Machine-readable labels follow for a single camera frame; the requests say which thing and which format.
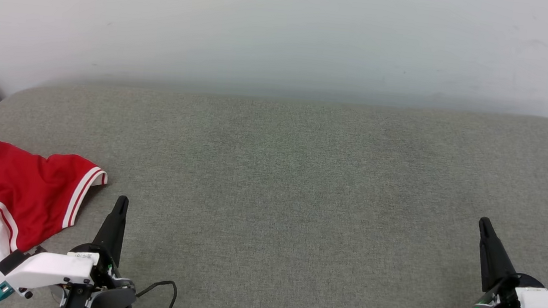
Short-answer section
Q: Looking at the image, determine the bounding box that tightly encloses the grey fabric sofa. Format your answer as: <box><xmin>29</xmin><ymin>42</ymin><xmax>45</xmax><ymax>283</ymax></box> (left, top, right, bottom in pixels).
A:
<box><xmin>0</xmin><ymin>65</ymin><xmax>548</xmax><ymax>308</ymax></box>

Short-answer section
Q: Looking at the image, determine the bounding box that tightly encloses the red white t-shirt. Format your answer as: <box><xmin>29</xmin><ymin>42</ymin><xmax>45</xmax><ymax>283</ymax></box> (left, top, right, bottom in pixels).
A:
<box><xmin>0</xmin><ymin>138</ymin><xmax>111</xmax><ymax>300</ymax></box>

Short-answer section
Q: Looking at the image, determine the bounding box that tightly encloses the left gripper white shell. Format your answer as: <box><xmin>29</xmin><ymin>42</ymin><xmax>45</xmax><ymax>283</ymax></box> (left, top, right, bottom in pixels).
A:
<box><xmin>2</xmin><ymin>185</ymin><xmax>147</xmax><ymax>308</ymax></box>

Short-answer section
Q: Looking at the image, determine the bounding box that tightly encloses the thin black cable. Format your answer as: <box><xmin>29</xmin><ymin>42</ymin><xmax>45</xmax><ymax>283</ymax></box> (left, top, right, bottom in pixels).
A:
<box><xmin>135</xmin><ymin>277</ymin><xmax>179</xmax><ymax>308</ymax></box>

